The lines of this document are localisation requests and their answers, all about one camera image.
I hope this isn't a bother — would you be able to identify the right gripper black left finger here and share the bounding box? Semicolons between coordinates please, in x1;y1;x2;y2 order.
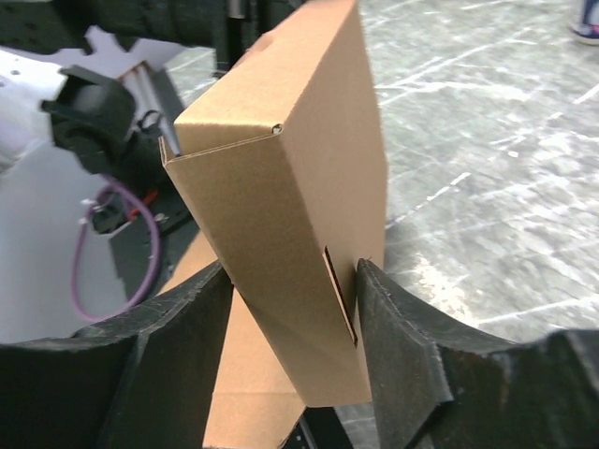
1;263;233;448

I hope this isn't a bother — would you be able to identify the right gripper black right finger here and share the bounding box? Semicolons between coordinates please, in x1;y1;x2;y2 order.
357;259;598;448

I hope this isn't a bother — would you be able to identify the brown cardboard box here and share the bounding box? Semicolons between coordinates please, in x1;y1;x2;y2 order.
161;1;387;448

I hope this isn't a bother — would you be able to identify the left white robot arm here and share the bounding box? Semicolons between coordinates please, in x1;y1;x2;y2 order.
1;1;300;183

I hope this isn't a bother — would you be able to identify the small white yogurt cup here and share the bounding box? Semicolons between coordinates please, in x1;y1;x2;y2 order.
570;0;599;46

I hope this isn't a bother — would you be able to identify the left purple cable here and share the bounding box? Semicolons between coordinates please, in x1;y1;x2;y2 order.
69;181;163;323

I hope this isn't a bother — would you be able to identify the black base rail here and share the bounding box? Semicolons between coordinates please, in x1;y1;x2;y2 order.
101;211;351;448

